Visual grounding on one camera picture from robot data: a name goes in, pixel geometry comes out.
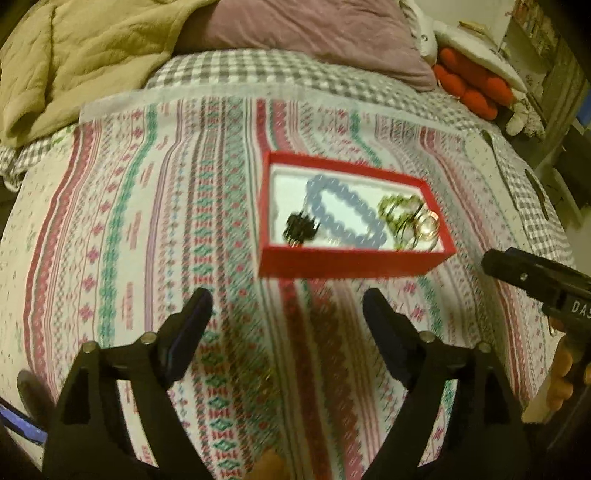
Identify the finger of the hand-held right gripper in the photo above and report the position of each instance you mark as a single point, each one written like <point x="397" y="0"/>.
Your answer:
<point x="521" y="272"/>

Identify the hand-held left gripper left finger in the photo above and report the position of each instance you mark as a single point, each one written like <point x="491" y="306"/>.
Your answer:
<point x="178" y="341"/>

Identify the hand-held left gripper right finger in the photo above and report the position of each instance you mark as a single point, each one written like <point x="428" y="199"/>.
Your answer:
<point x="392" y="337"/>

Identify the red jewelry box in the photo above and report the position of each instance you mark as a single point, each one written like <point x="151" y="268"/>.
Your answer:
<point x="351" y="263"/>

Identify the person's right hand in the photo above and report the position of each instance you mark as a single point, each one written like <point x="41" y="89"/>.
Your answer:
<point x="559" y="369"/>

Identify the patterned red green cloth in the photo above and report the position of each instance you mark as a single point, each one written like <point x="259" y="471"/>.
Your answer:
<point x="161" y="207"/>

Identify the small floral plush toy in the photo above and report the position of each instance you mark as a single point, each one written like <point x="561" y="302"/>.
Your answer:
<point x="521" y="115"/>

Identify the orange plush toy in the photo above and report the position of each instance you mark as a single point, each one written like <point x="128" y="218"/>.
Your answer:
<point x="466" y="81"/>

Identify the dark shelf unit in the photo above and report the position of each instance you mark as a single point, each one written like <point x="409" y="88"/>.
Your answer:
<point x="558" y="55"/>

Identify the white plush toy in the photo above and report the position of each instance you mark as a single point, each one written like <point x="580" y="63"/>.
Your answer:
<point x="466" y="37"/>

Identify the grey checkered bed sheet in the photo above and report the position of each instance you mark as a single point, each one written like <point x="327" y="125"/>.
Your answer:
<point x="277" y="69"/>

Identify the beige quilted blanket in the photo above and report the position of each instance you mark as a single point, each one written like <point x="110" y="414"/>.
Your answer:
<point x="92" y="55"/>

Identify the purple pillow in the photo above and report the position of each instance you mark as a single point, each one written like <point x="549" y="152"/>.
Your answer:
<point x="314" y="32"/>

